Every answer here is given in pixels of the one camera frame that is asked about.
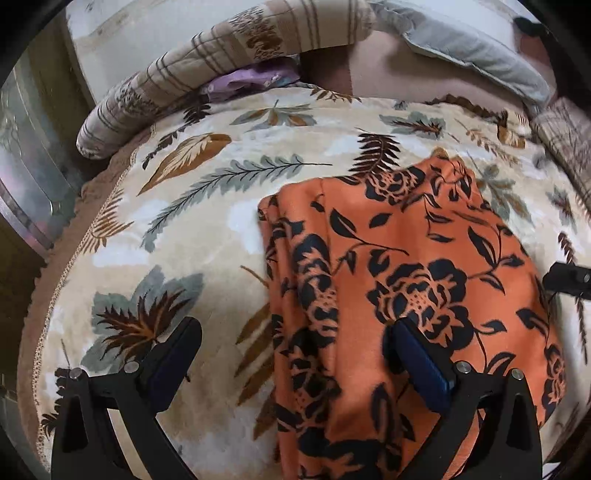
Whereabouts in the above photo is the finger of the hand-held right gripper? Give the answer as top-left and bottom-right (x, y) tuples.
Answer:
(542, 262), (591, 297)

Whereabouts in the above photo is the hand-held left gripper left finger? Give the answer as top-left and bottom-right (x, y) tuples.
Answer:
(50, 316), (204, 480)

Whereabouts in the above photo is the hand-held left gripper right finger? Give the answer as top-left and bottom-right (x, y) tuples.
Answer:
(383, 316), (543, 480)

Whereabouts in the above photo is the orange black floral garment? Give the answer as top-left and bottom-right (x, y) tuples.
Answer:
(257, 157), (568, 480)

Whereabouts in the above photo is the cream leaf-print blanket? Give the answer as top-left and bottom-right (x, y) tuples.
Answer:
(34, 85), (591, 480)

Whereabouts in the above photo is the plaid beige pillow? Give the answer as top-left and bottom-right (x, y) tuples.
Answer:
(531, 97), (591, 191)

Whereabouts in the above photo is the black object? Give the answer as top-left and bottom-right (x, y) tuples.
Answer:
(512, 16), (570, 99)

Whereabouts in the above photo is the glass window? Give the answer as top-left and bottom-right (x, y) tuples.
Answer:
(0, 60), (80, 251)

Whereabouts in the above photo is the grey pillow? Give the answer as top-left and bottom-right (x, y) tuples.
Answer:
(369, 0), (553, 106)

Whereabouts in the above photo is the mauve bed sheet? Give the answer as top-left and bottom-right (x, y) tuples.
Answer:
(300, 28), (542, 112)

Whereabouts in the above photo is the purple cloth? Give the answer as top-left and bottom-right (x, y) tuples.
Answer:
(201, 62), (301, 100)

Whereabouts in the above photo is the striped beige pillow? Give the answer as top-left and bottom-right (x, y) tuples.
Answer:
(76, 0), (377, 160)

